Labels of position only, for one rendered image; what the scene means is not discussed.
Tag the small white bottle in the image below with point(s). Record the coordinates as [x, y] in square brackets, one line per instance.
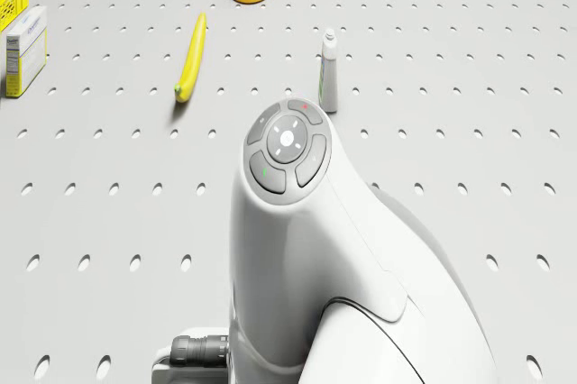
[329, 77]

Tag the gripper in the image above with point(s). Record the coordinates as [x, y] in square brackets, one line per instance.
[194, 352]

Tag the banana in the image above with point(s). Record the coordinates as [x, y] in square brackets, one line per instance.
[193, 57]

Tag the white and yellow box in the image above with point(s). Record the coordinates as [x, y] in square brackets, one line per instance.
[24, 50]

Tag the yellow basket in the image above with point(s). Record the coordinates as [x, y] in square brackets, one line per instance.
[11, 1]

